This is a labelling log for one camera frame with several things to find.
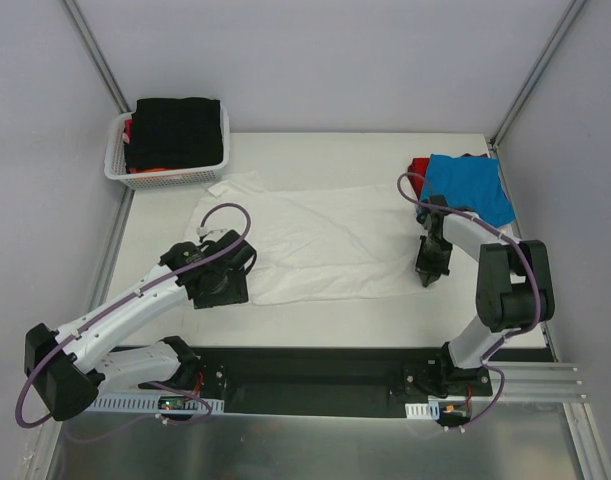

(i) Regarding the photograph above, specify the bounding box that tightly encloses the white t shirt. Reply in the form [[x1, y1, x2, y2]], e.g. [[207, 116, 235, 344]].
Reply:
[[184, 173, 428, 306]]

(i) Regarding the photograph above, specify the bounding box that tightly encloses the blue t shirt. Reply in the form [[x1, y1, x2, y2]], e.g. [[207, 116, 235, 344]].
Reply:
[[408, 154, 515, 228]]

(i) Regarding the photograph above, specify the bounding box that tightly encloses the red t shirt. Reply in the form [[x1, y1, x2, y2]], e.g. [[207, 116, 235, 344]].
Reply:
[[407, 154, 496, 200]]

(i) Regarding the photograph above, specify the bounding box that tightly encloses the white plastic basket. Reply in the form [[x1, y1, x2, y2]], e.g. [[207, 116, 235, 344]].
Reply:
[[104, 104, 231, 190]]

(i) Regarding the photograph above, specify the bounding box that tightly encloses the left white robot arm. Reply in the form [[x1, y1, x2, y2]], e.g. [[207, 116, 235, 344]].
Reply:
[[24, 230, 257, 421]]

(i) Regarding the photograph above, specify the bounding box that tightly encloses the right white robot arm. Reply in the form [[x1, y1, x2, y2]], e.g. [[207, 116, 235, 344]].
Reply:
[[412, 195, 555, 398]]

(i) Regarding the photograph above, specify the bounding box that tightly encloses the black t shirt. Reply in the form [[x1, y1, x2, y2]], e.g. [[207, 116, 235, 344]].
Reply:
[[124, 97, 224, 173]]

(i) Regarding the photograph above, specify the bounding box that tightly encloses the pink t shirt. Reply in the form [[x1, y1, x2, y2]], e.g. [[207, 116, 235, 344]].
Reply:
[[121, 117, 133, 145]]

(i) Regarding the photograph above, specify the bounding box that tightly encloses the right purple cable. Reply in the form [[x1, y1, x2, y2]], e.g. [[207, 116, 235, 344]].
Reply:
[[395, 170, 544, 435]]

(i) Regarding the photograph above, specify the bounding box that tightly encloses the purple cable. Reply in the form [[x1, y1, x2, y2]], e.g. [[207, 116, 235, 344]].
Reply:
[[14, 201, 253, 444], [395, 170, 544, 435]]

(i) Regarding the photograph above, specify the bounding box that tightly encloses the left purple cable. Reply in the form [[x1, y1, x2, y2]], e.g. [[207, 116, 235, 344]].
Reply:
[[14, 201, 253, 444]]

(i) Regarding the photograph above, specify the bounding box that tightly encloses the right white cable duct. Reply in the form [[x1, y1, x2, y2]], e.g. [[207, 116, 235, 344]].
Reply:
[[405, 402, 440, 421]]

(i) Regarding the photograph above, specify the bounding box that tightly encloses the white cable duct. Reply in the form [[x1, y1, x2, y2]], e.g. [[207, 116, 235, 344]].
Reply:
[[405, 402, 440, 421], [86, 393, 225, 415]]

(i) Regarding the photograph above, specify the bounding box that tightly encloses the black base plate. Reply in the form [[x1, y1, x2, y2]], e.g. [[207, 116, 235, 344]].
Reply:
[[137, 344, 492, 420]]

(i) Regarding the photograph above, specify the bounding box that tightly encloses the aluminium rail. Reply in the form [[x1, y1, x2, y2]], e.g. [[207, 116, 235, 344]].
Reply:
[[49, 349, 586, 402]]

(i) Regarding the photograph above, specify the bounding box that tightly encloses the left white cable duct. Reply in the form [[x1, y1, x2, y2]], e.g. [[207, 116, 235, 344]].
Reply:
[[86, 393, 225, 415]]

